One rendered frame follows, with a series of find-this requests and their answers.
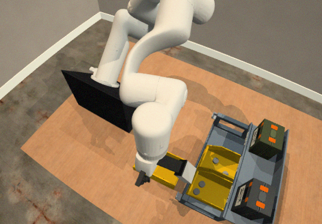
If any dark green case with orange latches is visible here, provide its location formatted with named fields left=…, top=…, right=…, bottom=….
left=248, top=119, right=285, bottom=160

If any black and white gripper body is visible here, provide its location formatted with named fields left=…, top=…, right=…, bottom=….
left=135, top=152, right=163, bottom=177

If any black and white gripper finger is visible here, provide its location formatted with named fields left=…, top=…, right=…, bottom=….
left=135, top=170, right=150, bottom=187

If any grey shelf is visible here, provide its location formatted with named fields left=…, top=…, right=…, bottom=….
left=175, top=112, right=289, bottom=224

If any dark grey case with orange latches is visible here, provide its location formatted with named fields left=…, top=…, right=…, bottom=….
left=231, top=178, right=277, bottom=220

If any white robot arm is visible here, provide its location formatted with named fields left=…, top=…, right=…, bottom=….
left=89, top=0, right=215, bottom=183

